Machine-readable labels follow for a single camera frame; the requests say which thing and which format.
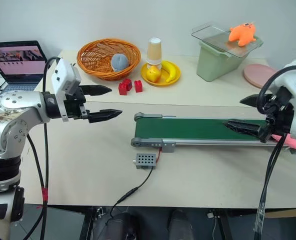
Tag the yellow plastic plate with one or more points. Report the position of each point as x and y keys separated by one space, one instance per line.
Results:
x=163 y=83

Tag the grey-blue plush ball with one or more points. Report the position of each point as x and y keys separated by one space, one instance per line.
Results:
x=119 y=62

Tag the green conveyor belt unit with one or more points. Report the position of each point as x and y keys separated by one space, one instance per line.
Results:
x=175 y=128

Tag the black metal table leg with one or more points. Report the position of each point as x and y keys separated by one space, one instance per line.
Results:
x=225 y=225
x=86 y=222

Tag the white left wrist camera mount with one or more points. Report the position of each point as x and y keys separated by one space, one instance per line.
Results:
x=63 y=72

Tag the grey perforated control box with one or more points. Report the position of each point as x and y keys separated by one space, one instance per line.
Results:
x=144 y=160

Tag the pink plate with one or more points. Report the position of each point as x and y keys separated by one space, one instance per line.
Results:
x=256 y=75

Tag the pale green plastic bin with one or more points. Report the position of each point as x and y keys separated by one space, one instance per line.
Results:
x=213 y=63

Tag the small white plug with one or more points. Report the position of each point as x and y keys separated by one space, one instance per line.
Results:
x=211 y=214

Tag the open grey laptop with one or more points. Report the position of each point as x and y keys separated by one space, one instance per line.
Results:
x=15 y=67

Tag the orange plush toy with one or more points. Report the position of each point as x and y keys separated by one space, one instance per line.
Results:
x=243 y=32

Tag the pink plush toy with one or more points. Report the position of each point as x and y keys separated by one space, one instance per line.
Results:
x=293 y=143

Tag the dark rounded shape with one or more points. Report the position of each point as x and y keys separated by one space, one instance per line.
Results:
x=121 y=226
x=180 y=225

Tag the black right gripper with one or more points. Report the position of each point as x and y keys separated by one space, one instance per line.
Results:
x=280 y=115

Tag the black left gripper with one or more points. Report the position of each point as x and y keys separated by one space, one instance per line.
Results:
x=74 y=106

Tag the yellow toy pear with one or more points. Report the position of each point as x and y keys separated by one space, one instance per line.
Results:
x=153 y=74

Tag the yellow toy banana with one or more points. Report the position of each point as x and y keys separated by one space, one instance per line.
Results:
x=172 y=71

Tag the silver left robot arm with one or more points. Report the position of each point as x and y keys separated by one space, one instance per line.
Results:
x=15 y=105

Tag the orange wicker basket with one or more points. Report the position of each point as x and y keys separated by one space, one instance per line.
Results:
x=95 y=55

